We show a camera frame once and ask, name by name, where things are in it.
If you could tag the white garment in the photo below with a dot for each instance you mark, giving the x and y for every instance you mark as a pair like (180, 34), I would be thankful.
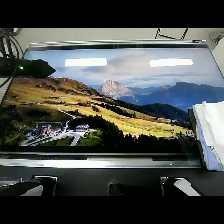
(213, 126)

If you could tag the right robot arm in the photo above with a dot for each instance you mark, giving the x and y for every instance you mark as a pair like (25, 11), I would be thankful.
(170, 186)

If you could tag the silver frame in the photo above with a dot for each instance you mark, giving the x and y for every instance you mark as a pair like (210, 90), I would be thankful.
(100, 163)

